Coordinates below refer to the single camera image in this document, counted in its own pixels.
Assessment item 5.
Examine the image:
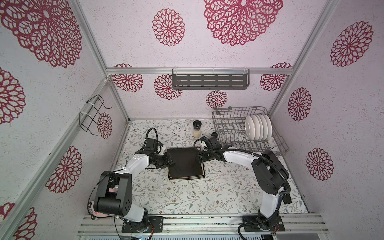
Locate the black square plate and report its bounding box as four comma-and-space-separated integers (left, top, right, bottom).
167, 148, 205, 170
169, 169, 205, 181

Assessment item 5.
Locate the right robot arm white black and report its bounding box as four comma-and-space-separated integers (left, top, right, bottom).
193, 136, 292, 223

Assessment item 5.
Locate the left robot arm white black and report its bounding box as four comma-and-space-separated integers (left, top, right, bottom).
88, 139, 170, 232

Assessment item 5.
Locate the salt grinder black lid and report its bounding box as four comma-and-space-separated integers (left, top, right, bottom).
193, 120, 202, 138

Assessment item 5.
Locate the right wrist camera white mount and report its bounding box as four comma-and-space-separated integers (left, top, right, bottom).
200, 137, 209, 151

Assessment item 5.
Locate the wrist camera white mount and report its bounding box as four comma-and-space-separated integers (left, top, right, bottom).
200, 137, 209, 151
157, 143, 167, 155

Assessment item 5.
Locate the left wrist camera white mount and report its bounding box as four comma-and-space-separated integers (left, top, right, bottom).
157, 143, 167, 155

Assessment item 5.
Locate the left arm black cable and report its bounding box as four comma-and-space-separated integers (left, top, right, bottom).
145, 127, 160, 145

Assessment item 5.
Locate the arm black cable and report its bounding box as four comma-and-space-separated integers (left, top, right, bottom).
145, 127, 160, 145
193, 136, 292, 196

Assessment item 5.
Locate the grey wire dish rack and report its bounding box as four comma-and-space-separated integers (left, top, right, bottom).
212, 106, 289, 156

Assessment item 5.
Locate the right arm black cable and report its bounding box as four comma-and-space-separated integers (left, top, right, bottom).
193, 136, 292, 196

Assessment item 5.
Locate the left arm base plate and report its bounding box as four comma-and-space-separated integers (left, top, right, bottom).
122, 216, 164, 234

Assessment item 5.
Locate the grey wall shelf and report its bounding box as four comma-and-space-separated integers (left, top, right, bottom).
171, 69, 250, 90

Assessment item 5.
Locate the black wire wall holder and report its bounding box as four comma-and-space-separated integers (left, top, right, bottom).
78, 95, 112, 136

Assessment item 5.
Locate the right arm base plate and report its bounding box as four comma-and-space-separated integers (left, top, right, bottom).
241, 214, 286, 232

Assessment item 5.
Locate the aluminium front rail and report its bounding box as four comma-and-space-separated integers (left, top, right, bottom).
76, 214, 330, 239

